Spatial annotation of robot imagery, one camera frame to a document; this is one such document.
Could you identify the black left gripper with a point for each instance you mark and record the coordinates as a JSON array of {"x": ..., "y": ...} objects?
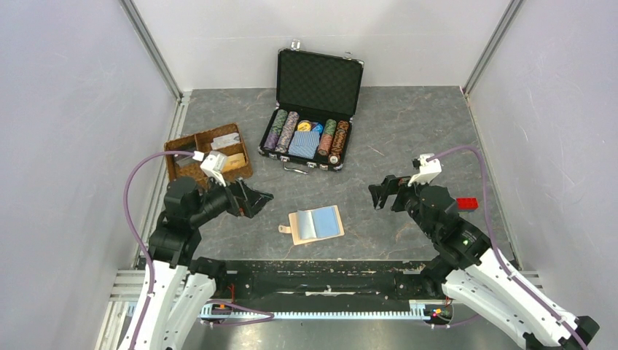
[{"x": 243, "y": 200}]

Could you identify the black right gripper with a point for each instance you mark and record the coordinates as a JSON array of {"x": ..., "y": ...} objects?
[{"x": 382, "y": 191}]

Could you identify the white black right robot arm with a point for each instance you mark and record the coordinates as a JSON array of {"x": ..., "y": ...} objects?
[{"x": 469, "y": 270}]

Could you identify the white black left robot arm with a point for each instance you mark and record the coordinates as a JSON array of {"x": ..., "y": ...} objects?
[{"x": 177, "y": 285}]

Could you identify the dark card in basket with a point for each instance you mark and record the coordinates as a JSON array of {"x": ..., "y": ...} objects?
[{"x": 185, "y": 160}]

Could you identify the blue playing card deck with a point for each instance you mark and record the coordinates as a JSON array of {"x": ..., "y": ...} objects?
[{"x": 304, "y": 144}]

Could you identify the purple green chip stack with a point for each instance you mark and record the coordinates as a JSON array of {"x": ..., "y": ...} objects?
[{"x": 275, "y": 129}]

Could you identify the purple grey chip stack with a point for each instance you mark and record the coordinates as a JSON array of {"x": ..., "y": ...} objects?
[{"x": 287, "y": 132}]

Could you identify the brown woven divided basket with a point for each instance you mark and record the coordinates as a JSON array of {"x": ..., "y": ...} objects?
[{"x": 202, "y": 142}]

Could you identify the brown orange chip stack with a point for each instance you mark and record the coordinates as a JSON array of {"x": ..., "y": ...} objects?
[{"x": 338, "y": 142}]

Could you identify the red green chip stack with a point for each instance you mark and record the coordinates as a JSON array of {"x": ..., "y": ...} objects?
[{"x": 327, "y": 137}]

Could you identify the blue dealer button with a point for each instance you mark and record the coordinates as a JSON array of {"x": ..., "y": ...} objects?
[{"x": 317, "y": 128}]

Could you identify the yellow dealer button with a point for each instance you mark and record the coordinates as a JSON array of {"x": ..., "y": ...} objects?
[{"x": 304, "y": 126}]

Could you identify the red toy brick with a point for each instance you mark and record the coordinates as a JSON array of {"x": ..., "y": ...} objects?
[{"x": 467, "y": 204}]

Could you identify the black poker chip case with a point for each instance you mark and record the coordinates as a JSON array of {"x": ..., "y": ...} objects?
[{"x": 318, "y": 87}]

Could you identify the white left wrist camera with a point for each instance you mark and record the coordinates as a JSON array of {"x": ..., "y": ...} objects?
[{"x": 212, "y": 165}]

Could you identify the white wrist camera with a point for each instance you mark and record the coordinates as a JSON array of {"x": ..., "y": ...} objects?
[
  {"x": 212, "y": 165},
  {"x": 428, "y": 169}
]

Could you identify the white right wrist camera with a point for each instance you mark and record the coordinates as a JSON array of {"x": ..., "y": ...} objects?
[{"x": 428, "y": 169}]

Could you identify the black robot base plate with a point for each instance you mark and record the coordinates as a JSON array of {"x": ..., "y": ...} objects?
[{"x": 324, "y": 285}]

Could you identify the white slotted cable duct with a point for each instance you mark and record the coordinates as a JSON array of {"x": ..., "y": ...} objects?
[{"x": 415, "y": 312}]

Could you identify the left aluminium frame post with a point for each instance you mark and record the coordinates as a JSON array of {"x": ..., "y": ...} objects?
[{"x": 144, "y": 34}]

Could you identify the aluminium frame post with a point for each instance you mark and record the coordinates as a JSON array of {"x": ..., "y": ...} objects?
[
  {"x": 498, "y": 34},
  {"x": 144, "y": 34}
]

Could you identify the right aluminium frame post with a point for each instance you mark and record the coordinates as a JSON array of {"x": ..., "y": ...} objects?
[{"x": 498, "y": 34}]

